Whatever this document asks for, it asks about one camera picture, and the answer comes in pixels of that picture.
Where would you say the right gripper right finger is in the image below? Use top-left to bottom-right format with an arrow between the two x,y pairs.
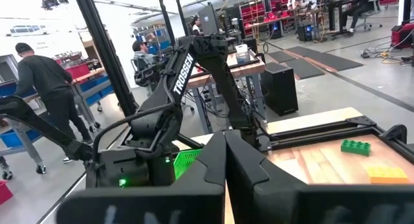
225,129 -> 414,224

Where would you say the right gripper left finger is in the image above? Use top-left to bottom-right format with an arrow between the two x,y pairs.
56,130 -> 226,224

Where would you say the green toy brick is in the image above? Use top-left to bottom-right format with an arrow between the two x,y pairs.
340,139 -> 372,157

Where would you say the yellow toy brick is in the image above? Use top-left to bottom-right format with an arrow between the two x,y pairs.
366,166 -> 410,185

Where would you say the green plastic basket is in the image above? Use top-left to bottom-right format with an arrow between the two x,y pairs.
173,148 -> 203,181

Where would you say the black computer tower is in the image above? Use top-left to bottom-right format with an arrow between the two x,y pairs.
261,62 -> 299,117

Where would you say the cart with blue bins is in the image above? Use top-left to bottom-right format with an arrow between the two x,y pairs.
71,67 -> 114,129

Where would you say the metal cart with casters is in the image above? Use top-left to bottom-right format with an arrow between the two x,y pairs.
0,118 -> 47,181

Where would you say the black floor mat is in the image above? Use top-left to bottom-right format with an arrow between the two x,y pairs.
268,50 -> 297,63
284,57 -> 325,80
287,45 -> 364,73

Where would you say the red floor bin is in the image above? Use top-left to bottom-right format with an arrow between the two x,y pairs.
0,180 -> 14,206

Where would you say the blue bin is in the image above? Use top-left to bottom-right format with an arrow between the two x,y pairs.
0,128 -> 43,149

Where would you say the person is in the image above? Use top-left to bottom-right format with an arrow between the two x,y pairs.
190,16 -> 203,36
131,39 -> 157,69
341,0 -> 382,34
14,42 -> 94,163

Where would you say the wooden workbench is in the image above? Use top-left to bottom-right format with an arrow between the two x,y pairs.
186,50 -> 267,134

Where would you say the clear plastic box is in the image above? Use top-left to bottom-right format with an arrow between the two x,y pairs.
234,44 -> 252,65

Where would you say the black slanted pole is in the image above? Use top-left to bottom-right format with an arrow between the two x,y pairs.
156,0 -> 177,47
172,0 -> 190,37

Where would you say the red machine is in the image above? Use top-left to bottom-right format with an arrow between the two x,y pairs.
390,21 -> 414,50

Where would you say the grey monitor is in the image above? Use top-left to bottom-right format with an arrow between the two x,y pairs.
197,3 -> 221,36

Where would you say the office chair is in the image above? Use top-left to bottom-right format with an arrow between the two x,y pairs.
355,0 -> 383,31

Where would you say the red shelving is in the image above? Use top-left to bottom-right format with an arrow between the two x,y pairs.
239,0 -> 294,37

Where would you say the black table frame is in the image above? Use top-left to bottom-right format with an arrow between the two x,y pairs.
173,115 -> 414,163

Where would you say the black gantry frame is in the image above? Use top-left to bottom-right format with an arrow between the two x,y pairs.
0,0 -> 140,162

